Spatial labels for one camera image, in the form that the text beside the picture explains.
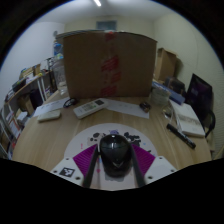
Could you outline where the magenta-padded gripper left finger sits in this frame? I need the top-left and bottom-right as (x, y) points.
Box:
(49, 143), (101, 189)

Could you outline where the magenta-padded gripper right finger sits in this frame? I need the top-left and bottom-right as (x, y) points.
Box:
(128, 143), (178, 189)

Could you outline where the black computer mouse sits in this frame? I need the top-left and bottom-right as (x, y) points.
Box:
(98, 133), (133, 178)

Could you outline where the round printed pink mouse pad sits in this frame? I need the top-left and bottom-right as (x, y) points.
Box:
(63, 122), (158, 192)

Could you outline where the black marker pen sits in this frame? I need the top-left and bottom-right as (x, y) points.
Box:
(166, 123), (197, 150)

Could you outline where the white book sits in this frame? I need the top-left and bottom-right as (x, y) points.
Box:
(169, 99), (206, 139)

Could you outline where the flat white case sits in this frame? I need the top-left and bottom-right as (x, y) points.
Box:
(36, 109), (62, 123)

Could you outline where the white paper sheet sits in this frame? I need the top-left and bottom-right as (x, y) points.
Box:
(32, 96), (73, 118)
(104, 99), (151, 120)

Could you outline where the white remote control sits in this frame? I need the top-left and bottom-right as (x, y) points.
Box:
(72, 98), (109, 120)

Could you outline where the white rack with books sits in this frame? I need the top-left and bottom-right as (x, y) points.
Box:
(0, 106), (24, 159)

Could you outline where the clear round container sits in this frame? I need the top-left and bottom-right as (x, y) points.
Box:
(150, 87), (172, 107)

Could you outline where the blue book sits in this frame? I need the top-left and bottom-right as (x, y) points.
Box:
(152, 80), (186, 106)

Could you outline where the black office chair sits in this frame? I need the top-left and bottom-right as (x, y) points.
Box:
(184, 73), (216, 139)

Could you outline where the cluttered wooden side desk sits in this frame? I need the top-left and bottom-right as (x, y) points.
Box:
(3, 63), (58, 118)

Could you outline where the clear plastic jar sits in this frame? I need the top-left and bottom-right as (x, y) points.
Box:
(51, 59), (69, 98)

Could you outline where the tall open cardboard box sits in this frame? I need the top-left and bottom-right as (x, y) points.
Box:
(154, 47), (179, 83)

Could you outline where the large red-taped cardboard box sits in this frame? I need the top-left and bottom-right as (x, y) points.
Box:
(62, 30), (158, 100)

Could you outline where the blue and white carton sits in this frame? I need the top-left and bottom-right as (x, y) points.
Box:
(53, 39), (65, 60)

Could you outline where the stack of white papers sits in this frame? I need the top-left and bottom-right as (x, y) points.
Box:
(55, 28), (104, 37)

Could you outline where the grey door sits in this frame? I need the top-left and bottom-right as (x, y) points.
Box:
(95, 19), (118, 32)

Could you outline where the black coiled cable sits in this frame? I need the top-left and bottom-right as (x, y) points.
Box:
(62, 97), (80, 109)

